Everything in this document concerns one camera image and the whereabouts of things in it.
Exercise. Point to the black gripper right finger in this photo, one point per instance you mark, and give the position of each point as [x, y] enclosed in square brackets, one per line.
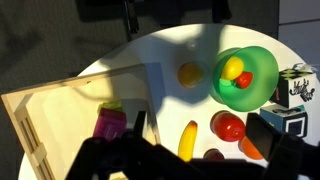
[261, 135]

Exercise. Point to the light wooden tray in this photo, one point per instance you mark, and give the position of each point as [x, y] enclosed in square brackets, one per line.
[56, 116]

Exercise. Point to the red strawberry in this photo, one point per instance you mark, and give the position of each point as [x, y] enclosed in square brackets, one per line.
[244, 80]

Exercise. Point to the yellow banana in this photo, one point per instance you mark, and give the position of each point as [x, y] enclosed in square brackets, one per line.
[187, 141]

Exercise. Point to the green translucent bowl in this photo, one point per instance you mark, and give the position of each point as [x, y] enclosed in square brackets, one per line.
[261, 85]

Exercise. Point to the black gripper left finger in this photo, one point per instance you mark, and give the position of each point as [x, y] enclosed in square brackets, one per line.
[140, 123]

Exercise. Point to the black-and-white zebra print cube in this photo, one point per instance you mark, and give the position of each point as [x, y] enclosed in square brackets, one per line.
[295, 88]

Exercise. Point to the lime green cube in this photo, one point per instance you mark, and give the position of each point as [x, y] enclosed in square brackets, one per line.
[110, 105]

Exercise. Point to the red apple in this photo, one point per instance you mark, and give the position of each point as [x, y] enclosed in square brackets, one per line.
[228, 127]

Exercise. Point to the yellow lemon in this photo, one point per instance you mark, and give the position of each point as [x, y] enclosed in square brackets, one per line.
[232, 67]

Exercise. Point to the black bar clamp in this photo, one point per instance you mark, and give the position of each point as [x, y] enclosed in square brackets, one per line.
[131, 16]

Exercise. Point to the dark purple plum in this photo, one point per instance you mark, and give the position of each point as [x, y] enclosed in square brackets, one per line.
[213, 155]

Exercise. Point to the yellow-orange round fruit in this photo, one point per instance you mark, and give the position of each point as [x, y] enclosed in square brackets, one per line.
[190, 75]

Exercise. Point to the magenta cube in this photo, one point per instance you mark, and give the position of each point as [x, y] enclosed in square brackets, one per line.
[110, 124]

